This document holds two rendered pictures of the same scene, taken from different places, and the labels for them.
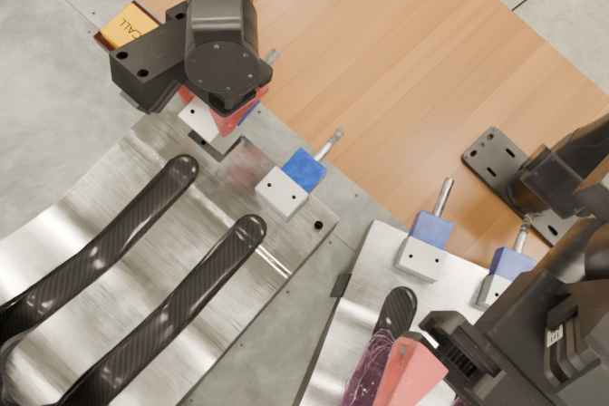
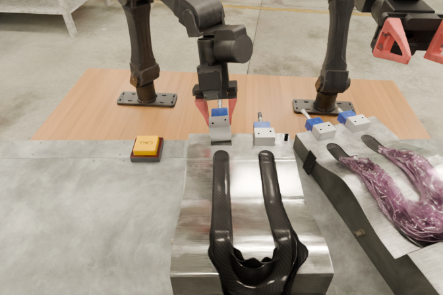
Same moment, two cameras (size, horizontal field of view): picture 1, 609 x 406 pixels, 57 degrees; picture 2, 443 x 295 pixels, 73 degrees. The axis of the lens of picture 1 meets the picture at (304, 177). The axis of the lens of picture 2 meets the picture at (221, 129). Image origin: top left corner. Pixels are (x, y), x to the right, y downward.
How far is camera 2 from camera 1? 0.49 m
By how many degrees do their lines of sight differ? 36
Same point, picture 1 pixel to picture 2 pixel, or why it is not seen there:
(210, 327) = (290, 195)
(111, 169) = (193, 175)
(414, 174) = (287, 125)
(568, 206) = (343, 82)
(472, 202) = not seen: hidden behind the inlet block
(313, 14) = not seen: hidden behind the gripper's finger
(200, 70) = (237, 52)
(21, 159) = (136, 222)
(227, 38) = (242, 32)
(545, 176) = (329, 79)
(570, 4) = not seen: hidden behind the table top
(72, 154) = (158, 203)
